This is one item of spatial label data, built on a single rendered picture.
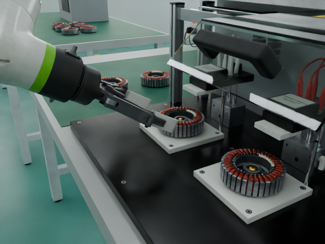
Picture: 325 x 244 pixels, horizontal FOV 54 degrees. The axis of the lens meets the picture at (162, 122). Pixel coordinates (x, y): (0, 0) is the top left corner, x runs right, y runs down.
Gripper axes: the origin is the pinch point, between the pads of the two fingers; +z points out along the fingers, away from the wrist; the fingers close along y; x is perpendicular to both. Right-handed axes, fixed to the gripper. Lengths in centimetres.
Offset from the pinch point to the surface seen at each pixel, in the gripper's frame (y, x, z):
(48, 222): 75, 85, 20
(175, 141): -5.2, 3.3, 4.4
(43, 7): 449, -6, 37
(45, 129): 89, 43, 5
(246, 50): -36.6, -15.2, -18.2
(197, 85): 0.1, -9.7, 6.6
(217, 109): 1.7, -6.7, 17.2
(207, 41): -30.6, -14.9, -18.5
